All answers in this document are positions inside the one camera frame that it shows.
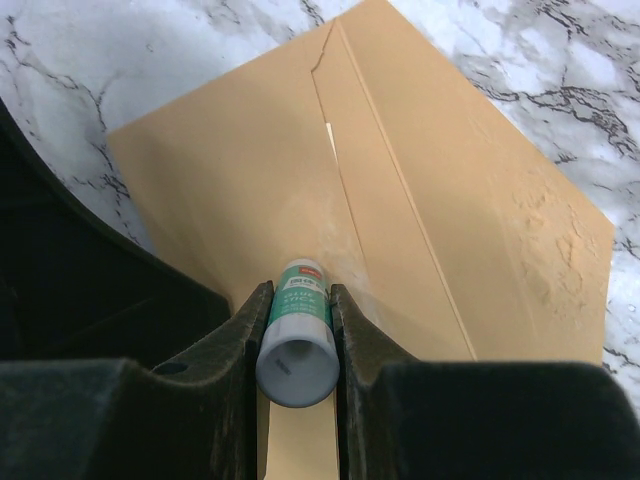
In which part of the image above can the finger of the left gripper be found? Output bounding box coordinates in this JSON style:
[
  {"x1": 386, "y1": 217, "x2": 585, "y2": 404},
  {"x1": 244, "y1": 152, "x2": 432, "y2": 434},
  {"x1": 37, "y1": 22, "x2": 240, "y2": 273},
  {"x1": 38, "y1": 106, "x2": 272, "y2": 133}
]
[{"x1": 1, "y1": 111, "x2": 230, "y2": 368}]

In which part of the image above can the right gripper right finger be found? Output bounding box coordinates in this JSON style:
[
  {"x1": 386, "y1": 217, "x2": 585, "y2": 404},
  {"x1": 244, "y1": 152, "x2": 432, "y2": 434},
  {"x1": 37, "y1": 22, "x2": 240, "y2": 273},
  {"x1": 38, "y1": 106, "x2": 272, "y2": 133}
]
[{"x1": 330, "y1": 284, "x2": 639, "y2": 479}]

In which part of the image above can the green white glue stick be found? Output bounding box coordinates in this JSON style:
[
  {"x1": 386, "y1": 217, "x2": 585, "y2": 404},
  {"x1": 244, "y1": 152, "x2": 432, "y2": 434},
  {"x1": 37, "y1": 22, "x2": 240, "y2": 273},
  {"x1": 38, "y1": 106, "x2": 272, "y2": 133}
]
[{"x1": 255, "y1": 258, "x2": 340, "y2": 408}]

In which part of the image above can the brown paper envelope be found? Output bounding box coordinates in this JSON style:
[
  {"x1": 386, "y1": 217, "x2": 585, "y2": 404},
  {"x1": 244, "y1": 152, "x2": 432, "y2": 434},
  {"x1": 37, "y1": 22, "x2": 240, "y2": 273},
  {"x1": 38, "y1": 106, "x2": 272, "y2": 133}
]
[{"x1": 106, "y1": 0, "x2": 615, "y2": 480}]

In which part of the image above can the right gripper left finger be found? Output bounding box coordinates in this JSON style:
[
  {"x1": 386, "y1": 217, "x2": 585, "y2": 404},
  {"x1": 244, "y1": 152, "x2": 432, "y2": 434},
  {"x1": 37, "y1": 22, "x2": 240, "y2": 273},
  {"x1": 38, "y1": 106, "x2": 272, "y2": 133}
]
[{"x1": 1, "y1": 282, "x2": 274, "y2": 479}]

